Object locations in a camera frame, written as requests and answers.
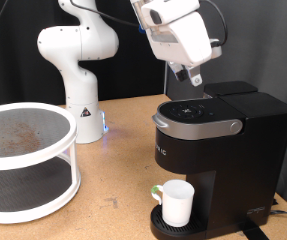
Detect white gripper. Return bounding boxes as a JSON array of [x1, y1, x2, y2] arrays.
[[147, 11, 214, 88]]

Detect black Keurig coffee machine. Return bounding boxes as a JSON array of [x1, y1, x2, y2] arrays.
[[150, 91, 287, 240]]

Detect white mug with green tape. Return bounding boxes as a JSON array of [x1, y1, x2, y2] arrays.
[[150, 179, 196, 228]]

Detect black tape strip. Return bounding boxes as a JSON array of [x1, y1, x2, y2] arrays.
[[238, 225, 270, 240]]

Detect white two-tier turntable stand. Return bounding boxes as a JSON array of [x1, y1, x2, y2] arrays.
[[0, 102, 82, 225]]

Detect black camera cable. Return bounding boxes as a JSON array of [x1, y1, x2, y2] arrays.
[[70, 0, 229, 48]]

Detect black machine power cable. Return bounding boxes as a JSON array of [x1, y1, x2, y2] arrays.
[[270, 199, 287, 221]]

